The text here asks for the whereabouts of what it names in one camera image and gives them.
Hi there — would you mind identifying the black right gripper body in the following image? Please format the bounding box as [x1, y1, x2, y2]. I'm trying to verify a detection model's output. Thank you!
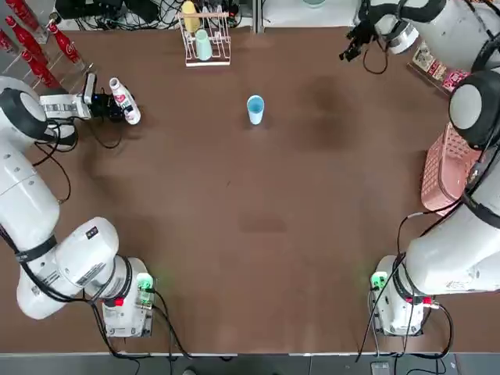
[351, 7, 386, 45]

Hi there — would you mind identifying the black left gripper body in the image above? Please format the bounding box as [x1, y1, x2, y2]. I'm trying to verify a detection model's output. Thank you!
[90, 92, 118, 123]

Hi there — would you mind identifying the white juice bottle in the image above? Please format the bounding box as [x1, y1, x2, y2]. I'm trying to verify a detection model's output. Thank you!
[108, 77, 142, 127]

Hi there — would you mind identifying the blue ceramic cup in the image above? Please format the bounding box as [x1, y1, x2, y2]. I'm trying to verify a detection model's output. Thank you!
[246, 95, 266, 127]

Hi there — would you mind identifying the red cola bottle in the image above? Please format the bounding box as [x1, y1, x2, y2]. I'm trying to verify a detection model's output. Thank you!
[10, 0, 40, 24]
[46, 23, 84, 66]
[0, 27, 19, 54]
[21, 49, 59, 90]
[5, 16, 40, 48]

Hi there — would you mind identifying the mint green cup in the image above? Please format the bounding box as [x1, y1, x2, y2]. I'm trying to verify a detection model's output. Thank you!
[194, 29, 213, 62]

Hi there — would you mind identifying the yellow cup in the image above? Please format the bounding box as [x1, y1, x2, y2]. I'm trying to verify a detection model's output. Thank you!
[180, 0, 201, 34]

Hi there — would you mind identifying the clear acrylic step shelf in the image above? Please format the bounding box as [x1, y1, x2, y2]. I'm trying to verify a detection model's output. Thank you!
[0, 23, 97, 93]

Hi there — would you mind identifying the white drink carton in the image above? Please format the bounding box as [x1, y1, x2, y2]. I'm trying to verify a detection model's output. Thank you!
[412, 41, 448, 78]

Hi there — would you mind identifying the purple drink carton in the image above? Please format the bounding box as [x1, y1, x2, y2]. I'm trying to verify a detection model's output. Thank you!
[442, 69, 473, 94]

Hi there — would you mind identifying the pink plastic basket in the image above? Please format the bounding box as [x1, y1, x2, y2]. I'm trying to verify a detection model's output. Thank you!
[420, 123, 485, 217]

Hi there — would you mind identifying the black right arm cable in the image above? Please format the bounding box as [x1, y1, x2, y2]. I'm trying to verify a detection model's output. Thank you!
[362, 37, 391, 75]

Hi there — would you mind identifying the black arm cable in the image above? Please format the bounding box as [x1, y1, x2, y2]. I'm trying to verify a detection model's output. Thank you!
[33, 116, 126, 204]
[362, 37, 391, 75]

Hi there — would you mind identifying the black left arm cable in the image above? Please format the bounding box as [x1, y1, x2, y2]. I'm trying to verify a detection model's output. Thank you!
[33, 116, 126, 204]

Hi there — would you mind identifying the white wire cup rack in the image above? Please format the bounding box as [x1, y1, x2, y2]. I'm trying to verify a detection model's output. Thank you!
[178, 10, 232, 68]

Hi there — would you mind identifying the aluminium camera post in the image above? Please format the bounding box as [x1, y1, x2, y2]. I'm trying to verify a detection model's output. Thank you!
[252, 0, 266, 35]

